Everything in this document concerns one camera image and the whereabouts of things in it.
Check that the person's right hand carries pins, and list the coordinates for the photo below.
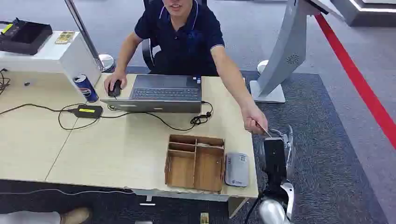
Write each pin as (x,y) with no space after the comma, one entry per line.
(115,77)

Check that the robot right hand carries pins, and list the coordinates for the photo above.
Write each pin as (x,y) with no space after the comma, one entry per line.
(275,160)

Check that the person's left hand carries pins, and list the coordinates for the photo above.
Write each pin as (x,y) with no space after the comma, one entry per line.
(252,117)

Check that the black computer mouse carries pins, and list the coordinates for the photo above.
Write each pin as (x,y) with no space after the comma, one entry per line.
(116,89)

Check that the thin pale card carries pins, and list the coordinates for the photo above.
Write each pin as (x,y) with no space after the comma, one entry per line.
(264,130)

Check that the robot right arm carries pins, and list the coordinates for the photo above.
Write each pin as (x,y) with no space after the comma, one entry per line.
(273,213)

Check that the blue soda can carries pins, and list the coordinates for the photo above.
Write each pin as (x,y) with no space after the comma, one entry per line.
(86,89)

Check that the black office chair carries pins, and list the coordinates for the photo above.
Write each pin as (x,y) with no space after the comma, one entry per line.
(148,54)

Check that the black power adapter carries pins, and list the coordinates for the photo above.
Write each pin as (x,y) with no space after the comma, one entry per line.
(86,111)

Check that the dark grey floor mat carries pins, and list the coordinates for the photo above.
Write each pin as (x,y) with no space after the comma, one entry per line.
(325,154)

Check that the white round stand base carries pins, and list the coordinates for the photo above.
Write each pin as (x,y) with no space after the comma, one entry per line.
(262,65)

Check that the metal pole with round base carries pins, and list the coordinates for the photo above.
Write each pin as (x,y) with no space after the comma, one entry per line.
(83,34)

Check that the pale card in box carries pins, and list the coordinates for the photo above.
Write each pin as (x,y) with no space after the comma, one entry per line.
(205,144)

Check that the grey laptop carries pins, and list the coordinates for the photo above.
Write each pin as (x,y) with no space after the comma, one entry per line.
(167,92)

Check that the desk leg panel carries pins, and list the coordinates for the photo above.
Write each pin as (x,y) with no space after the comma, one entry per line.
(236,205)

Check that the gold patterned card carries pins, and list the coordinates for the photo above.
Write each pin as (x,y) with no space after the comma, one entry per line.
(65,37)

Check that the grey kiosk stand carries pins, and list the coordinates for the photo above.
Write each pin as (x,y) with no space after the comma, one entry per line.
(287,46)

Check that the person in dark polo shirt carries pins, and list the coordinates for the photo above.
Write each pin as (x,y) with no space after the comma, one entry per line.
(185,40)

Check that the wooden compartment box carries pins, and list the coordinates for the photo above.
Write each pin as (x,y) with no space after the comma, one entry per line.
(182,173)

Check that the small gold floor piece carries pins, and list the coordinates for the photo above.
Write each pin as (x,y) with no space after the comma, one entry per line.
(204,218)

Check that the black desktop device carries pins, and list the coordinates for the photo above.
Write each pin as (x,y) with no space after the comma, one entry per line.
(21,38)

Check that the white floor strip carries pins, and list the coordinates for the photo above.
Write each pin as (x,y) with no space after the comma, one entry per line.
(147,204)

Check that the brown shoe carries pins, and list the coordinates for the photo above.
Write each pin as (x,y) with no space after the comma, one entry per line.
(75,215)

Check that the grey lit platform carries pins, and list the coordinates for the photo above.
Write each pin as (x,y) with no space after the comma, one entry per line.
(365,12)

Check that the person's leg in pale trousers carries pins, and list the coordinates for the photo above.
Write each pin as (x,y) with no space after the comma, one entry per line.
(28,218)

